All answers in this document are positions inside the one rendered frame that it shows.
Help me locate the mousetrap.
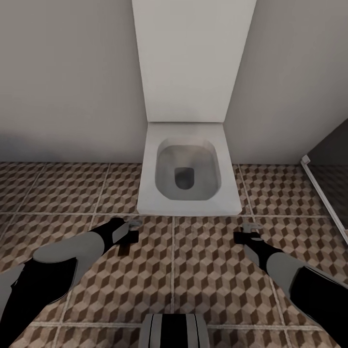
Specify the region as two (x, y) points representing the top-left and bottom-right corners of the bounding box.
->
(117, 243), (131, 257)

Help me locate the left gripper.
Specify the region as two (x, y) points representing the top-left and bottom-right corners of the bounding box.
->
(116, 231), (139, 245)

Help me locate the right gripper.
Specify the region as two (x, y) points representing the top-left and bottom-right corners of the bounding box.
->
(233, 232), (261, 245)

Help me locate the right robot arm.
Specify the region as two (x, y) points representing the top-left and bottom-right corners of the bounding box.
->
(233, 223), (348, 348)

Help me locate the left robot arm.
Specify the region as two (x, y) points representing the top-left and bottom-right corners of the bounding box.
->
(0, 217), (143, 348)

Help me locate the robot trunk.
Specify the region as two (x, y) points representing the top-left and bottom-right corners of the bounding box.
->
(138, 314), (210, 348)

